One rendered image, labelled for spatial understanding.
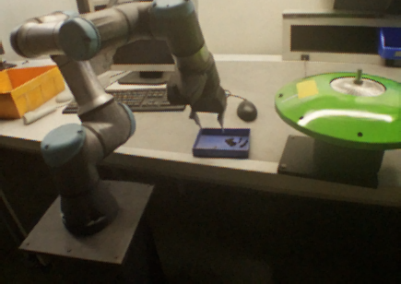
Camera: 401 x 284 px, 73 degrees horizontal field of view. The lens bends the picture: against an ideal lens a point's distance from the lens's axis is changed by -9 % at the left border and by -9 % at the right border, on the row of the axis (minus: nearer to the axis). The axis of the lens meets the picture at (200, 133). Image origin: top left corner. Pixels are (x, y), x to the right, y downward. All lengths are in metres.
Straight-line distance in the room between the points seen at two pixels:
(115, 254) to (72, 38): 0.39
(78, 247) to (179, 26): 0.46
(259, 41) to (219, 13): 0.24
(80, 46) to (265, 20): 1.16
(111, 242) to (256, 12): 1.20
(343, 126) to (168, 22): 0.31
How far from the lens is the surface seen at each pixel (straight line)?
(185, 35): 0.48
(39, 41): 0.54
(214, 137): 0.75
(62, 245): 0.67
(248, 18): 1.51
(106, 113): 0.64
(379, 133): 0.49
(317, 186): 0.64
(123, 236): 0.63
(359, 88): 0.59
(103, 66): 0.75
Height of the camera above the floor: 1.30
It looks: 29 degrees down
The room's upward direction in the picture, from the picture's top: 6 degrees counter-clockwise
